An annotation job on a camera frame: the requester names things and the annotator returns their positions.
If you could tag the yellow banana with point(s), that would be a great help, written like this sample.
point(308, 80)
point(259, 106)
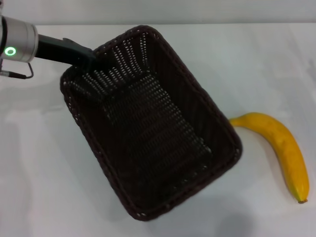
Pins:
point(284, 143)

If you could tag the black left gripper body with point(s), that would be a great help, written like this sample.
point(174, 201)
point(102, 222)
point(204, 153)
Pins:
point(54, 50)

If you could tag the dark brown woven basket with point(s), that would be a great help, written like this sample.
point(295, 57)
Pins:
point(158, 128)

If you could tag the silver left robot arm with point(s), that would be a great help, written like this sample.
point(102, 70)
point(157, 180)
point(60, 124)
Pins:
point(19, 39)

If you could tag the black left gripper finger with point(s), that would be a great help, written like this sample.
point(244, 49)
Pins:
point(85, 57)
point(86, 93)

